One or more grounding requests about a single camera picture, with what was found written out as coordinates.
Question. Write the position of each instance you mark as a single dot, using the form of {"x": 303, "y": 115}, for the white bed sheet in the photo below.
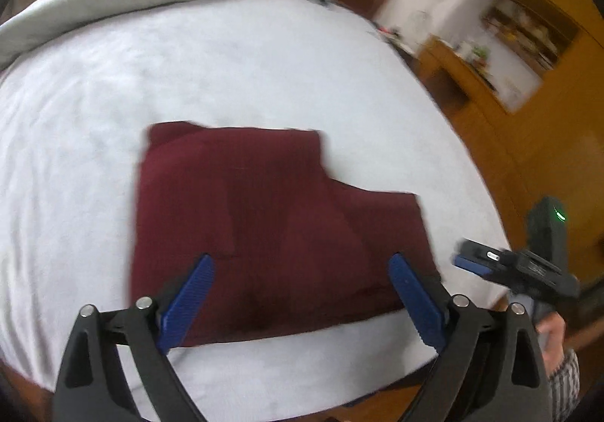
{"x": 74, "y": 114}

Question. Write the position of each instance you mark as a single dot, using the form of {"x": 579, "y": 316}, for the checkered sleeve forearm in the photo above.
{"x": 564, "y": 387}

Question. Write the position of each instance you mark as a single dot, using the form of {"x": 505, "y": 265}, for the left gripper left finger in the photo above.
{"x": 92, "y": 385}

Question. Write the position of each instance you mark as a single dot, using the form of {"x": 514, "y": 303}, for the wooden shelf cabinet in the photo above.
{"x": 521, "y": 81}

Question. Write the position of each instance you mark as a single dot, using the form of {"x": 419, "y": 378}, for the maroon pants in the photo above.
{"x": 295, "y": 251}

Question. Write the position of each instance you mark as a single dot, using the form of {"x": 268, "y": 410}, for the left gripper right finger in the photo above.
{"x": 489, "y": 366}

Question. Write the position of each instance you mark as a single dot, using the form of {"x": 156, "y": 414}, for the person right hand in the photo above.
{"x": 552, "y": 331}

